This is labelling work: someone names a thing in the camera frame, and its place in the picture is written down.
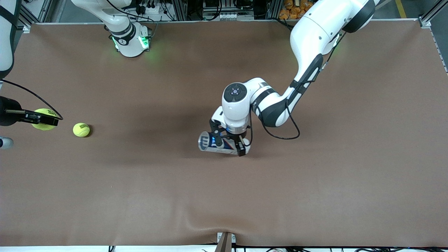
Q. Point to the yellow tennis ball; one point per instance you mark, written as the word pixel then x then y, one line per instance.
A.
pixel 81 130
pixel 42 112

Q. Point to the metal table edge clamp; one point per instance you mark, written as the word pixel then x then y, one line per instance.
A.
pixel 225 243

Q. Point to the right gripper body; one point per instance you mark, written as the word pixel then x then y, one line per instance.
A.
pixel 7 111

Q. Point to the orange packaged goods pile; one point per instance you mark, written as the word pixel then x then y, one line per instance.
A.
pixel 294 10

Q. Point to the white corner bracket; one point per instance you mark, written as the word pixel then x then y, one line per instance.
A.
pixel 26 28
pixel 425 23

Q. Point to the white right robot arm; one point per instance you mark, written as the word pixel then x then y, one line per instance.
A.
pixel 127 45

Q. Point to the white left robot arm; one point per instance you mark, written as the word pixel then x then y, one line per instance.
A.
pixel 315 31

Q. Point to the aluminium frame post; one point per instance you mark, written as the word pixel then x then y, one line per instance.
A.
pixel 273 8
pixel 179 8

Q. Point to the brown table mat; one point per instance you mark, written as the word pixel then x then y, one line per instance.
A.
pixel 224 192

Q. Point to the white power strip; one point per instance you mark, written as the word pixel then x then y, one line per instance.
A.
pixel 154 10

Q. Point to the white blue tennis ball can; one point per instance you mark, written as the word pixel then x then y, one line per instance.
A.
pixel 229 147

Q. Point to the white terminal block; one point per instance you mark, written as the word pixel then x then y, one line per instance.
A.
pixel 227 16

